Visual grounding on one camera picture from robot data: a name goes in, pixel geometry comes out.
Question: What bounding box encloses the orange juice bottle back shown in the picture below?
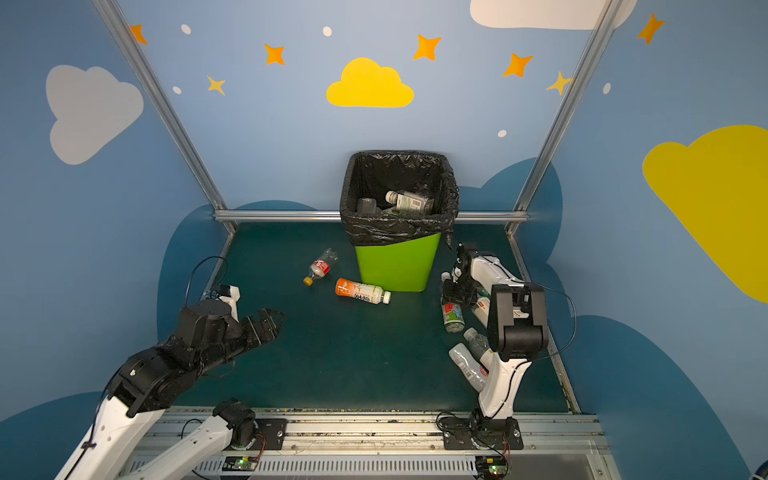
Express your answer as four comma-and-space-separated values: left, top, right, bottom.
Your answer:
335, 278, 391, 305

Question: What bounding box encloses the aluminium left frame post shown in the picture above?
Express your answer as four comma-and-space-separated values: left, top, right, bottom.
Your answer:
91, 0, 236, 232

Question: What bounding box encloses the white bottle red logo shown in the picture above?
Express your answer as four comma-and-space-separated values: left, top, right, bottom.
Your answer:
448, 343, 488, 392

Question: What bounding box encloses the clear bottle green cap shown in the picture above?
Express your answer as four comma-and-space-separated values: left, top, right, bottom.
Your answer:
385, 190, 434, 215

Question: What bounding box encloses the clear bottle red label yellow cap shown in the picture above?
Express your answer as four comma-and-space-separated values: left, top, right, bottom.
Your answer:
303, 248, 338, 286

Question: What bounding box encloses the white bottle pink label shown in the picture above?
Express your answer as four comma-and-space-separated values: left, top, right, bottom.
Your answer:
471, 287, 491, 328

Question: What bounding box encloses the aluminium back frame rail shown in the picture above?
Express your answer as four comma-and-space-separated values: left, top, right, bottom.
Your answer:
214, 210, 528, 224

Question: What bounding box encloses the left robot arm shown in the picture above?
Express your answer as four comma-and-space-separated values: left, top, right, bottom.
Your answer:
57, 299, 286, 479

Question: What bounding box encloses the green plastic bin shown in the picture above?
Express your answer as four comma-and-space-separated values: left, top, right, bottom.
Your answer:
355, 234, 441, 293

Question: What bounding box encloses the aluminium frame post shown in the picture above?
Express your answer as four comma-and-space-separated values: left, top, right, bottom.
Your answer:
91, 0, 236, 232
506, 0, 628, 235

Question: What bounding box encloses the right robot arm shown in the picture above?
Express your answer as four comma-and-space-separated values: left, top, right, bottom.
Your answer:
444, 244, 548, 450

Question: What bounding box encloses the black bin liner bag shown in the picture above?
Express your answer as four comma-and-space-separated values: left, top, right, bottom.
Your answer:
339, 150, 460, 247

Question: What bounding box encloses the aluminium right frame post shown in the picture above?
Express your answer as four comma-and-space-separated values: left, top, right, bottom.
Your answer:
506, 0, 628, 235

